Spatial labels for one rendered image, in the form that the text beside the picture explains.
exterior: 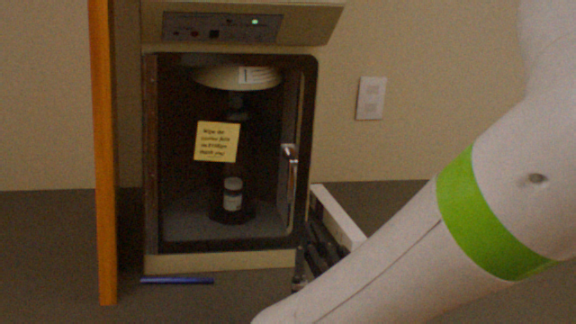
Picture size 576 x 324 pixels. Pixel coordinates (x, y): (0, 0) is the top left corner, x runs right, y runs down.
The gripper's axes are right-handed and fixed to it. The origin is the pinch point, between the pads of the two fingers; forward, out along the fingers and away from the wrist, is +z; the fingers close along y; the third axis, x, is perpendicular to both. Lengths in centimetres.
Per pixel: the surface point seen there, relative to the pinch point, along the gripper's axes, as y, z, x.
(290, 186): 0.2, 17.1, -1.5
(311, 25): -1.0, 15.9, -31.7
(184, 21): 20.1, 15.5, -31.9
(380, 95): -34, 66, -3
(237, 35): 11.1, 18.3, -29.2
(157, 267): 23.9, 23.5, 18.3
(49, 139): 47, 67, 8
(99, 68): 33.3, 14.2, -24.3
